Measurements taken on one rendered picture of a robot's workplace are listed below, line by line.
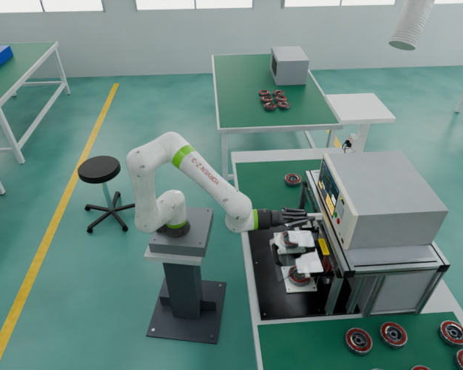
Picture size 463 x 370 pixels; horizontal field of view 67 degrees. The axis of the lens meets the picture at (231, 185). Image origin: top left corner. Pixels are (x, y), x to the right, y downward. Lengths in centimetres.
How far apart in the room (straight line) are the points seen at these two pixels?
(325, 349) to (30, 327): 201
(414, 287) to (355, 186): 52
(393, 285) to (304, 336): 45
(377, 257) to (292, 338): 52
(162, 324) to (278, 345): 112
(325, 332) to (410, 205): 68
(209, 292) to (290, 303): 104
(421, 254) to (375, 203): 31
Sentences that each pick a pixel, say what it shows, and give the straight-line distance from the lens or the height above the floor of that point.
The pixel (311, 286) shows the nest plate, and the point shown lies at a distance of 186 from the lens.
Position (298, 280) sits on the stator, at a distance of 183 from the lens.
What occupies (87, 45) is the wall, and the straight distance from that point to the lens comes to 633.
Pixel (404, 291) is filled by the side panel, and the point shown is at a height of 93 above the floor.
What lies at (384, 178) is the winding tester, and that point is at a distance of 170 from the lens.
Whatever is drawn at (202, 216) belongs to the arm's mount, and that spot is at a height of 83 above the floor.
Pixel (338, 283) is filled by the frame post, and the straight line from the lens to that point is 162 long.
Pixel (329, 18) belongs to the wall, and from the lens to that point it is 627.
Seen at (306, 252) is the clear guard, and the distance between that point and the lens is 162.
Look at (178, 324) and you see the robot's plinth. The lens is 262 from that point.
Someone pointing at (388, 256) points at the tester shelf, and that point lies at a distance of 164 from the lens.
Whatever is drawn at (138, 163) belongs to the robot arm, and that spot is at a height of 144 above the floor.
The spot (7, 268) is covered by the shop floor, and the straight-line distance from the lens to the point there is 339.
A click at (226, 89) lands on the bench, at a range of 375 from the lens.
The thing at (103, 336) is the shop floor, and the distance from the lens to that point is 271.
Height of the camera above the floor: 228
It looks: 39 degrees down
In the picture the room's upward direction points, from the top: straight up
